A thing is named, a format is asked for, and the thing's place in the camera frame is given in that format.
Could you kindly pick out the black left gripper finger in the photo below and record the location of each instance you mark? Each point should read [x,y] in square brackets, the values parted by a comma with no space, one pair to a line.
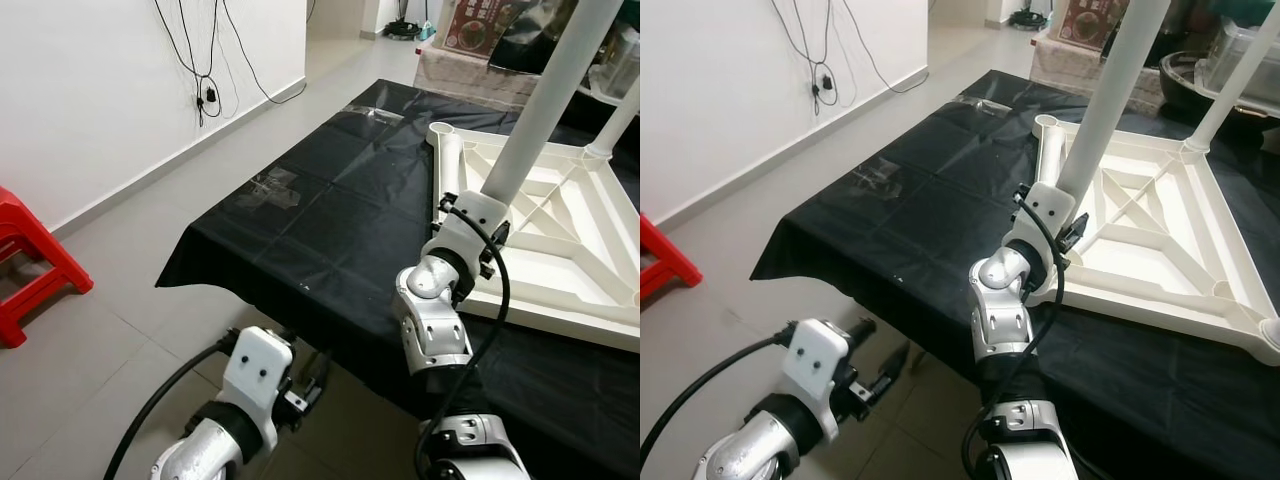
[320,378]
[862,328]
[892,368]

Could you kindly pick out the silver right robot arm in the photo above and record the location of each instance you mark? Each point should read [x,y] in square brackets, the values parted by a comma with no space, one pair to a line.
[1000,310]
[430,320]

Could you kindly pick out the white plastic table top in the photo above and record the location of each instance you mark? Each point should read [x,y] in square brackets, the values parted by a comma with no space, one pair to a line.
[570,260]
[1170,250]

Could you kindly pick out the black tablecloth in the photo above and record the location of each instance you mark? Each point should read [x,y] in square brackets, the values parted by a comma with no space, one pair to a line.
[920,190]
[330,200]

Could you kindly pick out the crumpled clear tape patch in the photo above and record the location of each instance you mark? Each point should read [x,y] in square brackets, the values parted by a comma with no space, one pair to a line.
[270,188]
[880,178]

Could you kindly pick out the long clear tape strip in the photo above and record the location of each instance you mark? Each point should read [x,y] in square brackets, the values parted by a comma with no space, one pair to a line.
[375,112]
[985,102]

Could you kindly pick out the patterned bench cloth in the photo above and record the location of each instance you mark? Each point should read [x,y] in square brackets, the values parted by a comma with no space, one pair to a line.
[470,80]
[1070,70]

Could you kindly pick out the small red object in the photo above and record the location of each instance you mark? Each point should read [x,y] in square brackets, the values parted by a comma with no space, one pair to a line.
[665,260]
[30,240]

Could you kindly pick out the black round basin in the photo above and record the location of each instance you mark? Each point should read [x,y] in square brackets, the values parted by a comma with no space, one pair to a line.
[1190,95]

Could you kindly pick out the orange lid storage box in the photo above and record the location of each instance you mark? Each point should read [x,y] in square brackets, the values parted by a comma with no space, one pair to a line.
[1085,22]
[475,25]

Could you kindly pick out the floor mop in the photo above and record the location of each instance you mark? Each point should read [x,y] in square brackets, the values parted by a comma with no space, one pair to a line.
[405,30]
[1028,20]

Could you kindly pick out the black power adapter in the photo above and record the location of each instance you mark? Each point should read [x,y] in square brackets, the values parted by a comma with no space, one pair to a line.
[820,88]
[209,95]

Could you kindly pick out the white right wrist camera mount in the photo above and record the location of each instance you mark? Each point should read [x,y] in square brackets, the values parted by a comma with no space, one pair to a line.
[475,215]
[1050,205]

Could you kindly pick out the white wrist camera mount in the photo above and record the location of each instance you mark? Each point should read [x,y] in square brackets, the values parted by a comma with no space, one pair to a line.
[1050,205]
[815,360]
[475,215]
[255,370]

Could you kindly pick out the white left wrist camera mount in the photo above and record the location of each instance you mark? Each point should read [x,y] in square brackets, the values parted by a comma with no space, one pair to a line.
[815,360]
[255,370]

